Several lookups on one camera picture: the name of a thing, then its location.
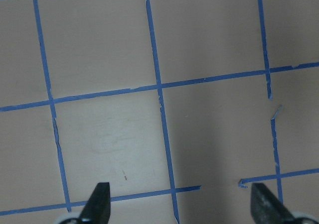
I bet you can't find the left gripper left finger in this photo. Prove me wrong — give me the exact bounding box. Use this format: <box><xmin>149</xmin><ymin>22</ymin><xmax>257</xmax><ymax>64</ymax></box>
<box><xmin>78</xmin><ymin>182</ymin><xmax>111</xmax><ymax>224</ymax></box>

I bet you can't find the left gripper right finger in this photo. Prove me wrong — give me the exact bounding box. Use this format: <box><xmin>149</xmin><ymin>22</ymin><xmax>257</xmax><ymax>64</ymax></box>
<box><xmin>250</xmin><ymin>183</ymin><xmax>299</xmax><ymax>224</ymax></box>

